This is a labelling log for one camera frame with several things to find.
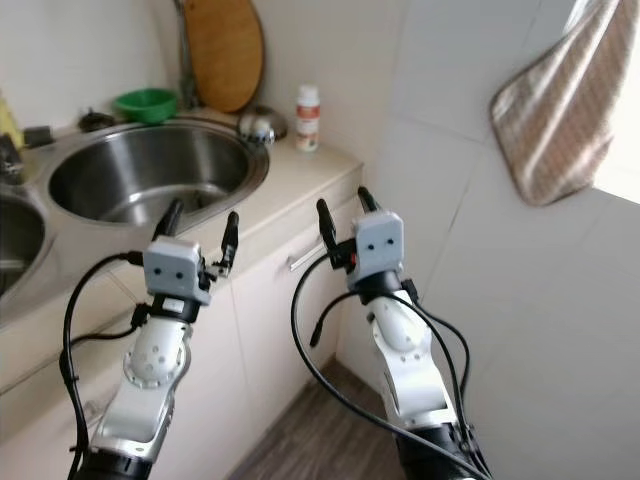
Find brown striped hanging cloth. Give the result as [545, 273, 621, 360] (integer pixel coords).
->
[490, 0, 624, 208]

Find green plastic bowl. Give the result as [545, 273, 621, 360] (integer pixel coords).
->
[113, 88, 179, 125]

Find silver cabinet bar handle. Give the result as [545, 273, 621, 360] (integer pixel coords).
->
[287, 235, 337, 273]

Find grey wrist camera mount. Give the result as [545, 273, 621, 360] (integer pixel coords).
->
[353, 210, 406, 276]
[143, 237, 213, 306]

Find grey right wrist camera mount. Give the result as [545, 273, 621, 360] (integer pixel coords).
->
[353, 210, 406, 276]

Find dark sponge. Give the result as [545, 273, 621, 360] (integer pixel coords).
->
[22, 125, 56, 149]

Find stainless steel double sink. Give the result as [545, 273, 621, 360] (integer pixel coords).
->
[0, 118, 271, 326]

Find dark sink stopper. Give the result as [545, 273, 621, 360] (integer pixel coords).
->
[78, 108, 116, 133]

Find metal sink faucet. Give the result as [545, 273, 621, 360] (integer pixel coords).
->
[0, 130, 27, 187]

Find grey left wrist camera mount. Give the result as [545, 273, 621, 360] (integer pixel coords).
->
[143, 237, 213, 306]

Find wooden cutting board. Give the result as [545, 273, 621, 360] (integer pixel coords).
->
[182, 0, 266, 113]

